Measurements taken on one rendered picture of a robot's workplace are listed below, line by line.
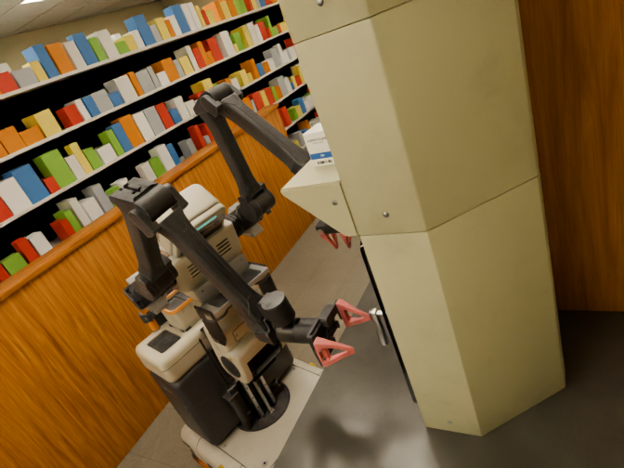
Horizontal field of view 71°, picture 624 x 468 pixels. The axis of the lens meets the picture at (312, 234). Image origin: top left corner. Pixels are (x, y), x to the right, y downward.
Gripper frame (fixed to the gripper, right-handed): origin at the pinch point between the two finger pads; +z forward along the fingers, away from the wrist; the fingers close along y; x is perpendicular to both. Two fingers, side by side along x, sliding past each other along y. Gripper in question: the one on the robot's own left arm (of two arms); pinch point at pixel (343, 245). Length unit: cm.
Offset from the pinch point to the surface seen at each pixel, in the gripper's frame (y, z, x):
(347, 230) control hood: 31, -32, -46
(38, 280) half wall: -162, 1, -13
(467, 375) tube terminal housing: 44, 0, -46
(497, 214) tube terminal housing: 52, -28, -38
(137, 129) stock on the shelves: -212, -33, 125
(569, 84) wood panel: 63, -37, -9
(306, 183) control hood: 27, -41, -45
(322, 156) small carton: 27, -43, -39
